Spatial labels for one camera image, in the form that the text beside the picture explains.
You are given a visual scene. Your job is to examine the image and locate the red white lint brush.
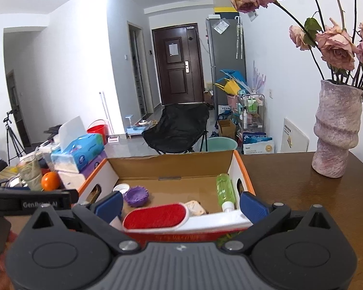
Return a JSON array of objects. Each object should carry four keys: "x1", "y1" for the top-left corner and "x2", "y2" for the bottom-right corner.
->
[{"x1": 122, "y1": 203, "x2": 254, "y2": 233}]

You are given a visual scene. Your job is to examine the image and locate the dark brown door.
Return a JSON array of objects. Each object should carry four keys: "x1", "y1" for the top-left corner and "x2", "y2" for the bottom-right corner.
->
[{"x1": 151, "y1": 23, "x2": 204, "y2": 106}]

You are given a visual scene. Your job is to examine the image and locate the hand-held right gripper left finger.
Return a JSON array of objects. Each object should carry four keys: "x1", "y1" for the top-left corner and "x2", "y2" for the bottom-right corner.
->
[{"x1": 23, "y1": 191, "x2": 140, "y2": 255}]

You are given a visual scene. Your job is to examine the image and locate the clear plastic food container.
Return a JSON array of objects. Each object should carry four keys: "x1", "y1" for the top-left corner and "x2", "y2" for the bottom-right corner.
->
[{"x1": 39, "y1": 144, "x2": 60, "y2": 170}]

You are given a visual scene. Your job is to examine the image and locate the white folded umbrella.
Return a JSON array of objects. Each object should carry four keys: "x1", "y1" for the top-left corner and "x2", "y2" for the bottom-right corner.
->
[{"x1": 235, "y1": 16, "x2": 245, "y2": 59}]

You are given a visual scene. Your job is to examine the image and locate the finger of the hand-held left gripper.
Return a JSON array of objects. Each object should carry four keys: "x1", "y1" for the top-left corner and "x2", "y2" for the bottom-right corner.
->
[{"x1": 0, "y1": 187, "x2": 79, "y2": 202}]

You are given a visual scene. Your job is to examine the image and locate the lavender plastic hangers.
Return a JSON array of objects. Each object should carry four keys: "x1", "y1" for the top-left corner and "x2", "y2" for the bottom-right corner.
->
[{"x1": 252, "y1": 60, "x2": 267, "y2": 93}]

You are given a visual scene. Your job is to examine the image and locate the black folding chair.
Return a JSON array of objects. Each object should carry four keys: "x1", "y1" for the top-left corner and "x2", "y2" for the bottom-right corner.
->
[{"x1": 142, "y1": 103, "x2": 210, "y2": 155}]

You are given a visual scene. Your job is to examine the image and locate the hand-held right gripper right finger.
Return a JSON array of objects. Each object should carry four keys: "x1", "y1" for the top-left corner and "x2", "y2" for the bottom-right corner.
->
[{"x1": 224, "y1": 191, "x2": 339, "y2": 254}]

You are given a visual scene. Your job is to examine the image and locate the blue white carton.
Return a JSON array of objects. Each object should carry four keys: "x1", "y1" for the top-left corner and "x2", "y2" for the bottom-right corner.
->
[{"x1": 242, "y1": 131, "x2": 275, "y2": 154}]

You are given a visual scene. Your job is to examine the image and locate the white pole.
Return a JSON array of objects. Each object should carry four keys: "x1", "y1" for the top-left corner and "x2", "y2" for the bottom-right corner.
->
[{"x1": 99, "y1": 91, "x2": 113, "y2": 136}]

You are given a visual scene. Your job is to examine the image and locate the red bucket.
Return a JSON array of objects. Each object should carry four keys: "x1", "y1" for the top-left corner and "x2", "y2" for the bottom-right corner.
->
[{"x1": 87, "y1": 120, "x2": 107, "y2": 145}]

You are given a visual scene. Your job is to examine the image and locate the bunch of dried pink roses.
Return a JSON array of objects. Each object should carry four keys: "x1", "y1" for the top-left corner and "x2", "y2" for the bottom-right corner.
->
[{"x1": 226, "y1": 0, "x2": 363, "y2": 88}]

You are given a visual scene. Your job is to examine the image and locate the person's left hand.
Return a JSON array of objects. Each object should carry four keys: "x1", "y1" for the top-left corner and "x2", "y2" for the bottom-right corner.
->
[{"x1": 0, "y1": 230, "x2": 17, "y2": 282}]

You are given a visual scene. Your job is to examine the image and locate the blue and yellow hangers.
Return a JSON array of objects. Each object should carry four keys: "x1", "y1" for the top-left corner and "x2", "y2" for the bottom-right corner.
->
[{"x1": 215, "y1": 69, "x2": 249, "y2": 94}]

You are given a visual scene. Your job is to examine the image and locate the orange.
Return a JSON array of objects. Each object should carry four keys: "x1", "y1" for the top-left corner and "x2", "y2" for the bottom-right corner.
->
[{"x1": 41, "y1": 172, "x2": 61, "y2": 191}]

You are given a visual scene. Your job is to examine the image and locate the white panel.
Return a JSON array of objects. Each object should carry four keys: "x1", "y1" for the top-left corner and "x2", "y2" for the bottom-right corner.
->
[{"x1": 281, "y1": 117, "x2": 310, "y2": 153}]

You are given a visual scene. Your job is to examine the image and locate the purple bottle cap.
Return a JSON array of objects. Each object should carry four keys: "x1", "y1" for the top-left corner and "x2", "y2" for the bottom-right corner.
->
[{"x1": 123, "y1": 186, "x2": 149, "y2": 208}]

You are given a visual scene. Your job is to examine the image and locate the black tripod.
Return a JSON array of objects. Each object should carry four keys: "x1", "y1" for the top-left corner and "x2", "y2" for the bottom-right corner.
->
[{"x1": 3, "y1": 109, "x2": 26, "y2": 165}]

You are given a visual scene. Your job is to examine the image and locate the blue pet bowl stand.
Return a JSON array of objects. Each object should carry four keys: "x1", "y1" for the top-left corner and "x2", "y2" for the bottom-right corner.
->
[{"x1": 125, "y1": 114, "x2": 149, "y2": 136}]

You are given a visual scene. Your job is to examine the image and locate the open cardboard box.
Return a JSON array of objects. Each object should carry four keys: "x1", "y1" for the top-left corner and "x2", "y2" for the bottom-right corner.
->
[{"x1": 217, "y1": 119, "x2": 236, "y2": 139}]

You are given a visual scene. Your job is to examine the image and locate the clear plastic bag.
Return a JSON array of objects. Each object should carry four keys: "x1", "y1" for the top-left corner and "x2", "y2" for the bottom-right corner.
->
[{"x1": 213, "y1": 19, "x2": 230, "y2": 34}]

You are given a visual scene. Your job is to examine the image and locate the teal bucket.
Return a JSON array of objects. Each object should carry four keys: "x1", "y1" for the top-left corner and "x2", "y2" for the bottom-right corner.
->
[{"x1": 206, "y1": 137, "x2": 238, "y2": 152}]

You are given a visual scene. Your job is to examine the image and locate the red cardboard box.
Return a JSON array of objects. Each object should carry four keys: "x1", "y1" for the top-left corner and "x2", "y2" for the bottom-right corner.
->
[{"x1": 78, "y1": 149, "x2": 257, "y2": 247}]

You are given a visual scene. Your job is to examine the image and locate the side room door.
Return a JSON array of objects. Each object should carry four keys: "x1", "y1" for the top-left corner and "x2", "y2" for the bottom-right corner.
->
[{"x1": 127, "y1": 21, "x2": 147, "y2": 115}]

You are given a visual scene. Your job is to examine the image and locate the green tube bottle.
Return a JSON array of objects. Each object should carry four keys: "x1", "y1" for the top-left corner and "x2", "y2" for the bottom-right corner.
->
[{"x1": 216, "y1": 173, "x2": 237, "y2": 212}]

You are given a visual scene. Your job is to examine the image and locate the blue tissue pack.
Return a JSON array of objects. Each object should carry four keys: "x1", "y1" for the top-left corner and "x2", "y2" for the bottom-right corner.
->
[{"x1": 50, "y1": 116, "x2": 105, "y2": 172}]

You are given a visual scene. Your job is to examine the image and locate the white purple tissue pack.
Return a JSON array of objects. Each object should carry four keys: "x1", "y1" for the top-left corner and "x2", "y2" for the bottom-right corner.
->
[{"x1": 58, "y1": 157, "x2": 108, "y2": 189}]

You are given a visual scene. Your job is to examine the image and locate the wooden cube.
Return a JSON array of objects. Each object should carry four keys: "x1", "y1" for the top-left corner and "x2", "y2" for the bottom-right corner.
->
[{"x1": 184, "y1": 200, "x2": 207, "y2": 216}]

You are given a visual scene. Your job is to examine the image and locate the grey fridge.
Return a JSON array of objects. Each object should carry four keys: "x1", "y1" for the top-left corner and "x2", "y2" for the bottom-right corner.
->
[{"x1": 206, "y1": 16, "x2": 247, "y2": 109}]

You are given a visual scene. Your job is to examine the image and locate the clear glass cup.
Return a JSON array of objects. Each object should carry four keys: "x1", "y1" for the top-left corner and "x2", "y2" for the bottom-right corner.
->
[{"x1": 17, "y1": 154, "x2": 43, "y2": 191}]

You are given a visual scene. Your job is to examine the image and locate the pink ceramic vase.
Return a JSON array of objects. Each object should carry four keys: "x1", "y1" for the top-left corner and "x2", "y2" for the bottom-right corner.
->
[{"x1": 311, "y1": 79, "x2": 363, "y2": 179}]

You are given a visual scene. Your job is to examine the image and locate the metal rack cart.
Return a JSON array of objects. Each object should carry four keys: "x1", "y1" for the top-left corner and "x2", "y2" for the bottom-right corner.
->
[{"x1": 237, "y1": 94, "x2": 265, "y2": 136}]

